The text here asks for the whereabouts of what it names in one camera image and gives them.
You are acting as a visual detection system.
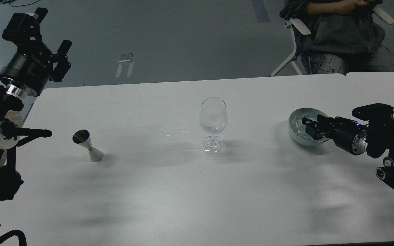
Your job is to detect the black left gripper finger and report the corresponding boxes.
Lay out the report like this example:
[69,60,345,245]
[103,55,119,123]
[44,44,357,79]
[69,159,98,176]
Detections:
[49,40,72,82]
[2,8,49,53]

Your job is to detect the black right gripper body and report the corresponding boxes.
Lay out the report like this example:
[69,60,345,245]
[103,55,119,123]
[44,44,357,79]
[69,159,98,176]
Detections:
[324,117,368,155]

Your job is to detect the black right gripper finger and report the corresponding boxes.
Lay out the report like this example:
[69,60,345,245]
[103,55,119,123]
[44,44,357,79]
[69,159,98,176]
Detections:
[305,121,330,141]
[301,115,336,128]

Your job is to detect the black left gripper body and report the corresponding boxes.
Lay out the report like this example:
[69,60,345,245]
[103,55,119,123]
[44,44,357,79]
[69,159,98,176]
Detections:
[0,44,53,97]

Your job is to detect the clear ice cubes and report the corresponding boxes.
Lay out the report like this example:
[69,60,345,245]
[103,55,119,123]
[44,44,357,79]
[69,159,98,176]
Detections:
[290,114,315,142]

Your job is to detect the steel cocktail jigger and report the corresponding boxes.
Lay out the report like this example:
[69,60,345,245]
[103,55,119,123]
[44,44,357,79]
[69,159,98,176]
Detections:
[72,129,104,162]

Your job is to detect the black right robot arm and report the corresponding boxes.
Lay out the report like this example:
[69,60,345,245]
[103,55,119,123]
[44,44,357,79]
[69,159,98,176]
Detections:
[302,103,394,190]

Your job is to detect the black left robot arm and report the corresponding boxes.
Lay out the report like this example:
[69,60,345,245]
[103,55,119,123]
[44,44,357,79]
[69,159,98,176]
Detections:
[0,8,72,246]

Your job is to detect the clear wine glass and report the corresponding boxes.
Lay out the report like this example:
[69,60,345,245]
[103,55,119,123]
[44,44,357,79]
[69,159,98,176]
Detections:
[199,97,228,155]

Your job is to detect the person's right hand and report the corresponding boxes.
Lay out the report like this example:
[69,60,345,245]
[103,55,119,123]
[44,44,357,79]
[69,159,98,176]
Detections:
[332,0,383,15]

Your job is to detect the green bowl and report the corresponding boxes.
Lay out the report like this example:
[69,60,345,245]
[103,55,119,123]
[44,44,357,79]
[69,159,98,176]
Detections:
[288,108,329,147]

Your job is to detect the beige checkered cloth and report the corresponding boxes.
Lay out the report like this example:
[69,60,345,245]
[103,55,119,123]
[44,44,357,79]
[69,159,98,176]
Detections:
[0,99,24,168]

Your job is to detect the grey tape on floor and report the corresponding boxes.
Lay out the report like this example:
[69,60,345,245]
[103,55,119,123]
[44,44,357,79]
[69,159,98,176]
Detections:
[115,53,134,78]

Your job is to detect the seated person in grey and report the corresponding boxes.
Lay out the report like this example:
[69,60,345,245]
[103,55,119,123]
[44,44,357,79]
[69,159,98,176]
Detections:
[279,0,394,75]

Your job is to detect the white office chair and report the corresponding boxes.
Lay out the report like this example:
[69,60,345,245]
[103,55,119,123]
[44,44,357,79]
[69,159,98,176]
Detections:
[269,5,394,77]

